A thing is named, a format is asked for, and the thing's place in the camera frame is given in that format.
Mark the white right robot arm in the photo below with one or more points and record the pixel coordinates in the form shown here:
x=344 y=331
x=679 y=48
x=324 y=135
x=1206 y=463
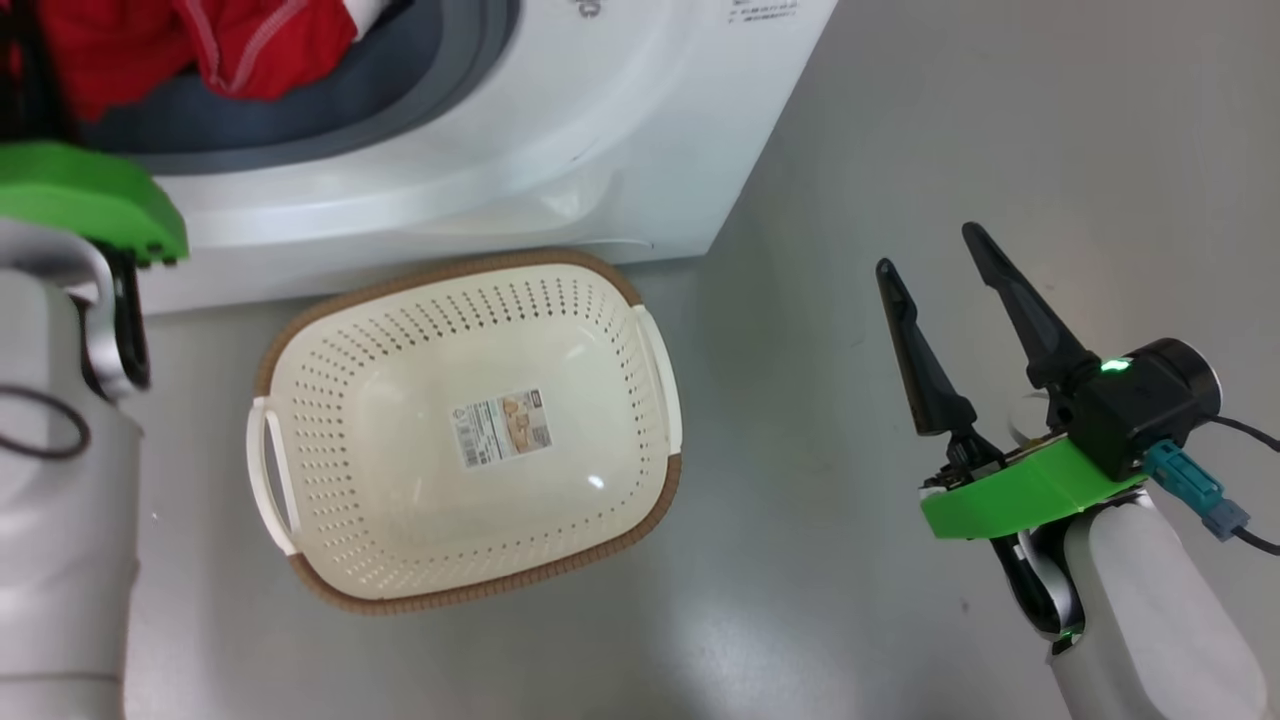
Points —
x=1150 y=620

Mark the basket product label sticker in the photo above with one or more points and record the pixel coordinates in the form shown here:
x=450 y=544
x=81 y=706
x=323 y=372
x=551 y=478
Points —
x=500 y=428

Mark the teal right camera connector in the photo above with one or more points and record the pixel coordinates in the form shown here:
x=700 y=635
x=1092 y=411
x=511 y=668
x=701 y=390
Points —
x=1195 y=490

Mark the red garment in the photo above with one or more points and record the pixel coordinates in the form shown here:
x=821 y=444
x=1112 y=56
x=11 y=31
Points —
x=120 y=50

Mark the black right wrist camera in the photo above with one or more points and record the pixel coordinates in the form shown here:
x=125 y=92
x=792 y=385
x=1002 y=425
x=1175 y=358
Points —
x=1150 y=400

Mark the white garment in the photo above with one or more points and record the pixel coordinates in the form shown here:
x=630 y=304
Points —
x=362 y=15

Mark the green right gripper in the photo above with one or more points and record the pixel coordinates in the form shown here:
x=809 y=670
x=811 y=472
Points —
x=1010 y=500

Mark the white front-load washing machine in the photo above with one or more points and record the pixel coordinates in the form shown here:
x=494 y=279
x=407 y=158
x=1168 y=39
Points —
x=450 y=190

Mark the grey rubber door gasket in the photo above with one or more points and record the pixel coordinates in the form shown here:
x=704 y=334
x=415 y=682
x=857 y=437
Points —
x=400 y=90

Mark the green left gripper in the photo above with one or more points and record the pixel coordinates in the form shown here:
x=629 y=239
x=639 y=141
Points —
x=80 y=195

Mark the small printed text label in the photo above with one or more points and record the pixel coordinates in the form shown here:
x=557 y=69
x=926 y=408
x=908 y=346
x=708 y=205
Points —
x=765 y=10

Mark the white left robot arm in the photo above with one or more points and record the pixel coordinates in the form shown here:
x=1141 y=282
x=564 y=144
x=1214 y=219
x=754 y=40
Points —
x=50 y=560

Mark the cream perforated laundry basket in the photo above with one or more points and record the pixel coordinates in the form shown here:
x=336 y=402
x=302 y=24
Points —
x=400 y=500

